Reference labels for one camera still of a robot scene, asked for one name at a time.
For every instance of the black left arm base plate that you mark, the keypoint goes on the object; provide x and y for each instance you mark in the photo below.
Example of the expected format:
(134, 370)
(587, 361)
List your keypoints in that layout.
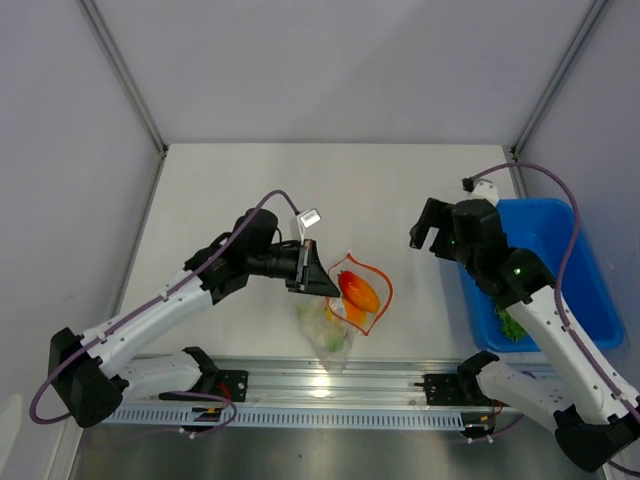
(229, 384)

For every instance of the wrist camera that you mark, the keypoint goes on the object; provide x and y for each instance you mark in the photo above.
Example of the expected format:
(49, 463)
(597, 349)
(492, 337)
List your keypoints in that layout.
(481, 189)
(303, 221)

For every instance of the clear zip bag red zipper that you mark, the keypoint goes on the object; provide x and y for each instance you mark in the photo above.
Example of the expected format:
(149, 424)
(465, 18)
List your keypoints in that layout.
(381, 283)

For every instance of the left aluminium frame post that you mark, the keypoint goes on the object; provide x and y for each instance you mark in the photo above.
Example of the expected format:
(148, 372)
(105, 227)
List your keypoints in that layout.
(121, 71)

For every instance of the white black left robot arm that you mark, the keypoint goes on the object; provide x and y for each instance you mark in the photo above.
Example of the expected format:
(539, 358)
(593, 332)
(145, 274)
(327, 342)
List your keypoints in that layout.
(95, 371)

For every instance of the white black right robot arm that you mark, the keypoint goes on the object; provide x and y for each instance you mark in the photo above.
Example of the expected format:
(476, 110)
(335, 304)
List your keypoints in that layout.
(597, 416)

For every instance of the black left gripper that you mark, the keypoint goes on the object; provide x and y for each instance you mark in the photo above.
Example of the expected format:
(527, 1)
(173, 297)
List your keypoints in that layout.
(311, 276)

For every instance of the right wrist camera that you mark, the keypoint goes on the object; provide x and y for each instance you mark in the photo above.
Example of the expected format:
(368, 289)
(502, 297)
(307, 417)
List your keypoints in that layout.
(481, 189)

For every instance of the right aluminium frame post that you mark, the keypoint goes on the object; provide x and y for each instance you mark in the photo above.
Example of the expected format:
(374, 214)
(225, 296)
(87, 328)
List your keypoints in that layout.
(560, 74)

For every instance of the red orange mango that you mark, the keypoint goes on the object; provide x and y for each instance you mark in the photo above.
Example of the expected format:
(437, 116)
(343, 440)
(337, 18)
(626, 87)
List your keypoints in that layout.
(358, 292)

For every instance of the aluminium frame post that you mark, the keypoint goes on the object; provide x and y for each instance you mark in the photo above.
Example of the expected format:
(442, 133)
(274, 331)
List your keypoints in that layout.
(121, 71)
(560, 74)

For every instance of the white cauliflower green leaves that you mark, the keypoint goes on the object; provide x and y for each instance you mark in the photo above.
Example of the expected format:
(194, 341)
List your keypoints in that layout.
(326, 333)

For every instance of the white slotted cable duct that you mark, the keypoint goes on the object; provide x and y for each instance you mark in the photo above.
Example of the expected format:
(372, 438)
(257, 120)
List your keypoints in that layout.
(251, 416)

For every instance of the orange yellow mango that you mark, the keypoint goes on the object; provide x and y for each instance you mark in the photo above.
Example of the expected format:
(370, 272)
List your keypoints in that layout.
(354, 314)

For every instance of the green grape bunch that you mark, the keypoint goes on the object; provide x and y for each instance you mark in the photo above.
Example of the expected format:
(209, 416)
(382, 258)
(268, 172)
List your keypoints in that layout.
(510, 328)

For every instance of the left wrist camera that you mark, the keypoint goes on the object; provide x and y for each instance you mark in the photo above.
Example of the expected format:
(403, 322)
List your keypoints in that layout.
(303, 221)

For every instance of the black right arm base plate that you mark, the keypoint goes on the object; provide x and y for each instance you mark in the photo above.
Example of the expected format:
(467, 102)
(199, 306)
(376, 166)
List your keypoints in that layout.
(446, 389)

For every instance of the blue plastic bin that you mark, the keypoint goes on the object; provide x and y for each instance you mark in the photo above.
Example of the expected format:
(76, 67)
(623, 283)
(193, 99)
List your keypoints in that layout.
(544, 226)

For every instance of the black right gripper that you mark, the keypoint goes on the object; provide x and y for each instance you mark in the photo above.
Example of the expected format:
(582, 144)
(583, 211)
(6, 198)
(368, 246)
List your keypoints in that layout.
(430, 215)

